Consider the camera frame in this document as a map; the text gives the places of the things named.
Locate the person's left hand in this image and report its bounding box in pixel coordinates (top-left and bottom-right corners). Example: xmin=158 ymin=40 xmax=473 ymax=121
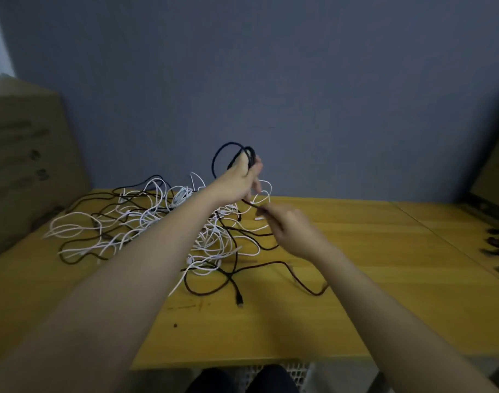
xmin=204 ymin=155 xmax=264 ymax=210

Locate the person's right hand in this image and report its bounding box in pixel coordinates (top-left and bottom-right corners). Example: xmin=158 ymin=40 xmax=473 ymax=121
xmin=255 ymin=200 xmax=325 ymax=261

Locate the tangle of white cables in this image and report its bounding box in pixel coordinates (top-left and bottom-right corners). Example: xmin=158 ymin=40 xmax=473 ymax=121
xmin=43 ymin=171 xmax=275 ymax=298

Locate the group of black cable ties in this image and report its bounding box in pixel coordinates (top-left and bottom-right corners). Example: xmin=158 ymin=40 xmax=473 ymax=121
xmin=481 ymin=227 xmax=499 ymax=279

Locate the person's left forearm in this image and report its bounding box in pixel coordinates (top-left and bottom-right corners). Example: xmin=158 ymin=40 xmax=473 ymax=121
xmin=0 ymin=192 xmax=228 ymax=393

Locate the person's right forearm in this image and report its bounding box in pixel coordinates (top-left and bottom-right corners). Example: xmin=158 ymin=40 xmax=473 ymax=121
xmin=309 ymin=241 xmax=499 ymax=393

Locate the person's dark clothing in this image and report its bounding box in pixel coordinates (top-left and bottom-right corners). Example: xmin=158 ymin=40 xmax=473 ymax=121
xmin=188 ymin=364 xmax=301 ymax=393

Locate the plain brown cardboard box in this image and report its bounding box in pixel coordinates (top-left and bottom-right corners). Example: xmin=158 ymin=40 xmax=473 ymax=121
xmin=0 ymin=75 xmax=92 ymax=260

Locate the cardboard box with black print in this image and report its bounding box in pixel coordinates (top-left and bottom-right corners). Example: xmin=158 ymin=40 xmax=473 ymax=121
xmin=469 ymin=122 xmax=499 ymax=226

